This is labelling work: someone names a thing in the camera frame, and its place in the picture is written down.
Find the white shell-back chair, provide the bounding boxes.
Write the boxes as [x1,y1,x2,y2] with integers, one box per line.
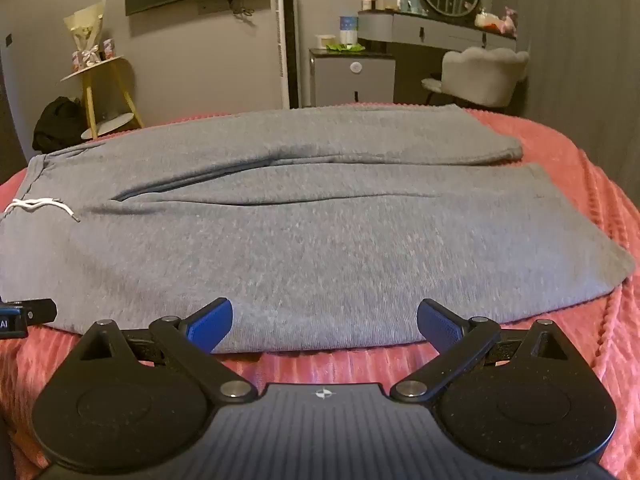
[421,47,530,111]

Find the grey curtain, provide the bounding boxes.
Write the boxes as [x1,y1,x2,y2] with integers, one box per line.
[487,0,640,161]

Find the black bag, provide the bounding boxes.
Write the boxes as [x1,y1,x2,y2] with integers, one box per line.
[32,96,88,153]

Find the white tower fan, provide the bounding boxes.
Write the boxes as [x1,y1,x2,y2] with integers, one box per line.
[271,0,303,110]

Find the grey pants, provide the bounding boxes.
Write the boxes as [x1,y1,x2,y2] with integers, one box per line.
[0,104,636,353]

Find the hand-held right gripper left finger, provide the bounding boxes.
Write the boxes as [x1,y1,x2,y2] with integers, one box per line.
[70,297,254,405]

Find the grey vanity desk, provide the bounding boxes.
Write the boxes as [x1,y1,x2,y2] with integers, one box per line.
[358,10,518,106]

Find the cream wrapped bouquet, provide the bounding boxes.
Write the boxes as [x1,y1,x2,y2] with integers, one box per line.
[63,2,108,68]

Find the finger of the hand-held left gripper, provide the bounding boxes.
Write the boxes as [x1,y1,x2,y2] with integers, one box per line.
[20,299,57,324]

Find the small grey cabinet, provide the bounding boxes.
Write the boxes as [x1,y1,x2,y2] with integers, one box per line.
[308,48,397,108]

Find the black cable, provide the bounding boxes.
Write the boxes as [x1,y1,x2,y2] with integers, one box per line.
[230,0,256,24]

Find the blue and white canister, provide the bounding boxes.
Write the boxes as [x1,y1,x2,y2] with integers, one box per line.
[340,16,361,46]

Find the yellow-legged side table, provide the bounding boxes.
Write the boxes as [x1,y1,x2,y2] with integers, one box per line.
[60,56,146,141]

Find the white and red container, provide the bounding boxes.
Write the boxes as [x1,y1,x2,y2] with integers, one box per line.
[474,8,503,31]

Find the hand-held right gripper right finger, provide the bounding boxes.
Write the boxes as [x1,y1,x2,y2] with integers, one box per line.
[389,298,577,404]

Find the pink ribbed blanket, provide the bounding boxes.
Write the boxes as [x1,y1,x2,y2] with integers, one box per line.
[0,101,640,480]

